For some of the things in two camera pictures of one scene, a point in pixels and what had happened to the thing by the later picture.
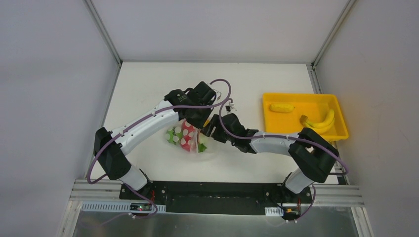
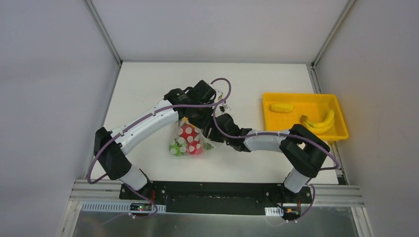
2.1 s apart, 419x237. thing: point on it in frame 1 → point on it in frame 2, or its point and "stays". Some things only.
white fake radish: [201, 140] → [208, 145]
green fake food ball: [174, 134] → [178, 146]
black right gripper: [213, 129] stays
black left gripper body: [197, 119] stays
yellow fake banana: [321, 127] stays
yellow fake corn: [281, 108] stays
